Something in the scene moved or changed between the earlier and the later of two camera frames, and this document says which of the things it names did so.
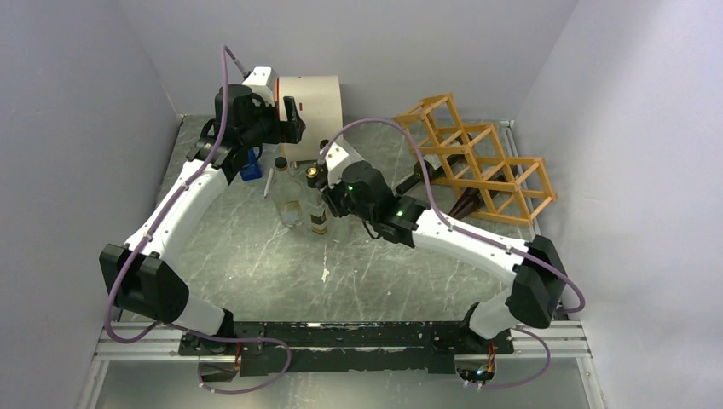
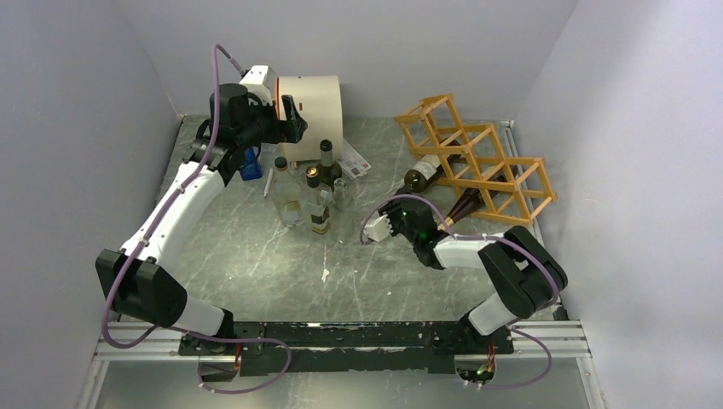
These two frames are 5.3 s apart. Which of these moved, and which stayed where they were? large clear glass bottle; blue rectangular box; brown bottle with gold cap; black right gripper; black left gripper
Moved: black right gripper
Stayed: blue rectangular box; black left gripper; large clear glass bottle; brown bottle with gold cap
